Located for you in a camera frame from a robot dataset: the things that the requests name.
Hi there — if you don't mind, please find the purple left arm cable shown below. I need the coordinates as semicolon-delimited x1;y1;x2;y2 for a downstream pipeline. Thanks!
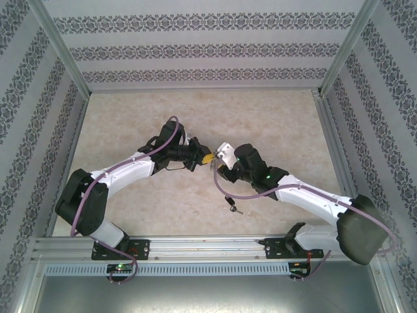
70;115;180;284

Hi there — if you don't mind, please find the aluminium frame post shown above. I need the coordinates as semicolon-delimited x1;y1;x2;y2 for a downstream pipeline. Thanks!
27;0;92;95
321;0;381;95

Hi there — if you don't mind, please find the slotted grey cable duct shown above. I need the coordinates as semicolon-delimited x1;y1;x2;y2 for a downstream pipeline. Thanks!
44;262;291;276

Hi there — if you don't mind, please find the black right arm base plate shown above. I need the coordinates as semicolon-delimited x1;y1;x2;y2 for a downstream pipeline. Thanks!
265;237;325;261

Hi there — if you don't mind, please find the grey metal sheet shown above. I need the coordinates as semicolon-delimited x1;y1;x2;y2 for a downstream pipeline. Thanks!
32;275;398;313

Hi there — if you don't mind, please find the aluminium table edge rail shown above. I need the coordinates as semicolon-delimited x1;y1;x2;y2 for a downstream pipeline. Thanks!
316;93;365;235
87;87;323;95

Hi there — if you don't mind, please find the black key fob with key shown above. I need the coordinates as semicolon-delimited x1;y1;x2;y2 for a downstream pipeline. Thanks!
223;194;244;216

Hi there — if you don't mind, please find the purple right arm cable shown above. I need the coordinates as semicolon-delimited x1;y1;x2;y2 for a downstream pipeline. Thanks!
213;161;400;281

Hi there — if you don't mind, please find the aluminium lower frame beam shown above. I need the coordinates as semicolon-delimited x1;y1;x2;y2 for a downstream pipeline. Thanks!
9;256;45;313
369;257;408;313

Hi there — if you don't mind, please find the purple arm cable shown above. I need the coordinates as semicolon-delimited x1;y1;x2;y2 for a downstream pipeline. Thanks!
70;115;180;284
213;161;400;281

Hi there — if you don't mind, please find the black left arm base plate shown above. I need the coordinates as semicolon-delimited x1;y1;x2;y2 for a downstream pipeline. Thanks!
91;239;151;261

